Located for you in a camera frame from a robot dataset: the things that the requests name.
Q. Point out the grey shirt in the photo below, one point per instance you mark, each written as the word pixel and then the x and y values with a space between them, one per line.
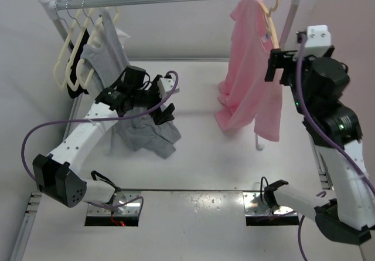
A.
pixel 135 127

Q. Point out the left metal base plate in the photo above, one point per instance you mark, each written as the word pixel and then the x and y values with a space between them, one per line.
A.
pixel 122 204

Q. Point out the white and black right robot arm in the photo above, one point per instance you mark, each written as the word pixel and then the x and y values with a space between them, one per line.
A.
pixel 317 84

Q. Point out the cream hanger with grey shirt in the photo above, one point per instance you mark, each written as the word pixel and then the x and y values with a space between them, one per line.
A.
pixel 103 53

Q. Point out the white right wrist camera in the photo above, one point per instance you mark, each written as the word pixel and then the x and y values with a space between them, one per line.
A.
pixel 318 40

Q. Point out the cream hanger far left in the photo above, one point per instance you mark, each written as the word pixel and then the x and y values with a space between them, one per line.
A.
pixel 65 59

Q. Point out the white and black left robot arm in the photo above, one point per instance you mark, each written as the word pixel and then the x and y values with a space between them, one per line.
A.
pixel 57 174

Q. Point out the white clothes rack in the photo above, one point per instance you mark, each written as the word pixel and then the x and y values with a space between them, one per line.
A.
pixel 52 7

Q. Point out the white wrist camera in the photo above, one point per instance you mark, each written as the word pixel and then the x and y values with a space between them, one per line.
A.
pixel 165 86
pixel 318 40

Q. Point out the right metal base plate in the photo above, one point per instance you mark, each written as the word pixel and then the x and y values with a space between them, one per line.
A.
pixel 253 207

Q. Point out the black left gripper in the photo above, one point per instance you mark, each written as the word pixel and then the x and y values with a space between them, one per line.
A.
pixel 159 118

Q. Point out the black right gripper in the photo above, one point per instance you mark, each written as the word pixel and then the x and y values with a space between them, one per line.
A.
pixel 280 58

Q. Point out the pink t shirt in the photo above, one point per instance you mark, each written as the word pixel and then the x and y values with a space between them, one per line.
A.
pixel 245 95

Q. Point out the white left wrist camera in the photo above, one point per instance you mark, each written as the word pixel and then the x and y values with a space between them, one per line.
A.
pixel 165 86

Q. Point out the metal base plate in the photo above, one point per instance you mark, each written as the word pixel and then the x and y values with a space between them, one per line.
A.
pixel 253 207
pixel 122 204

